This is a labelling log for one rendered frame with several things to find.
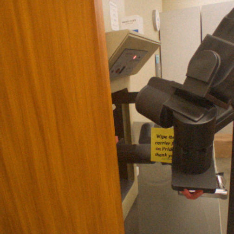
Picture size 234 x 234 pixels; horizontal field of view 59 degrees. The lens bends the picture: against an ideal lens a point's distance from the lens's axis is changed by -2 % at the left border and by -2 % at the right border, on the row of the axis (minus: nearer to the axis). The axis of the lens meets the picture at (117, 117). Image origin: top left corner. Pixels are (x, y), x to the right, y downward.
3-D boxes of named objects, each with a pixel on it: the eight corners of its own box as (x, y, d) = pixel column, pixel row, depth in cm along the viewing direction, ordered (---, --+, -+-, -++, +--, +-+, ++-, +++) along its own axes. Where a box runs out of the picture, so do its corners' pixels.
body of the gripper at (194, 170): (171, 192, 33) (169, 161, 28) (173, 145, 40) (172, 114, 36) (216, 196, 31) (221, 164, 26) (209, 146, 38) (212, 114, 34)
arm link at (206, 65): (223, 51, 23) (245, 74, 29) (153, 37, 31) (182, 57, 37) (177, 144, 26) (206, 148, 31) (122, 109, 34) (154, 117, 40)
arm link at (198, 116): (198, 123, 24) (227, 101, 26) (157, 102, 29) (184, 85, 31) (196, 161, 29) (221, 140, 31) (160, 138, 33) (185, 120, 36)
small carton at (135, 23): (121, 41, 57) (120, 17, 56) (127, 42, 62) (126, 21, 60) (139, 38, 55) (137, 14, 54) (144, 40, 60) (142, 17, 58)
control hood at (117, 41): (81, 86, 45) (75, 36, 42) (130, 74, 74) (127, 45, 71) (132, 82, 40) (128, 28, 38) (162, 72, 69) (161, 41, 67)
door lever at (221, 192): (178, 184, 45) (178, 173, 44) (225, 186, 42) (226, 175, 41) (177, 199, 40) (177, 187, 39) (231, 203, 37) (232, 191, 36)
